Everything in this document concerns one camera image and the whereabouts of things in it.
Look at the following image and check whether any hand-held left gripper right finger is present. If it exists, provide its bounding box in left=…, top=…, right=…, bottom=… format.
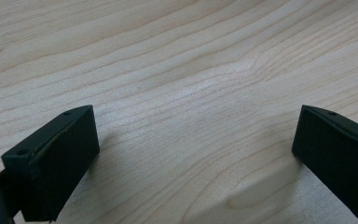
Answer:
left=291, top=105, right=358, bottom=223

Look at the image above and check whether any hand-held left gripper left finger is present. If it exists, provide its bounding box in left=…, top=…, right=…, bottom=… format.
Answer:
left=0, top=105, right=101, bottom=223

